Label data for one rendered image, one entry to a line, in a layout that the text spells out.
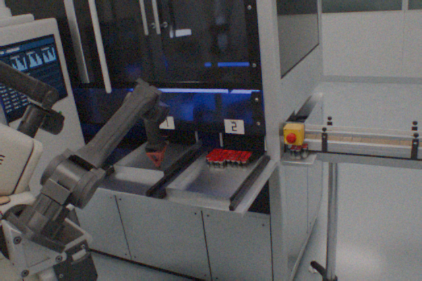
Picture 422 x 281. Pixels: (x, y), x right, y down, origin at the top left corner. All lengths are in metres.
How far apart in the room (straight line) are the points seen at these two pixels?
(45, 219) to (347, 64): 5.68
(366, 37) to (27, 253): 5.66
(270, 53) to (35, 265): 1.07
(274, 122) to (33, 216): 1.03
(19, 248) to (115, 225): 1.59
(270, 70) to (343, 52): 4.68
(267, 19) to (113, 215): 1.44
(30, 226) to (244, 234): 1.26
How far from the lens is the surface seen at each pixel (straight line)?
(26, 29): 1.83
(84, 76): 2.00
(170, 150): 1.82
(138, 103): 1.00
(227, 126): 1.62
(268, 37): 1.46
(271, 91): 1.50
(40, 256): 0.83
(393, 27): 6.02
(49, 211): 0.79
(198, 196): 1.36
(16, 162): 0.89
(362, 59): 6.12
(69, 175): 0.81
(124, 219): 2.27
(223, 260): 2.05
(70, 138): 2.00
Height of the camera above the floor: 1.59
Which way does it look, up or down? 22 degrees down
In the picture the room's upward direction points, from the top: 7 degrees counter-clockwise
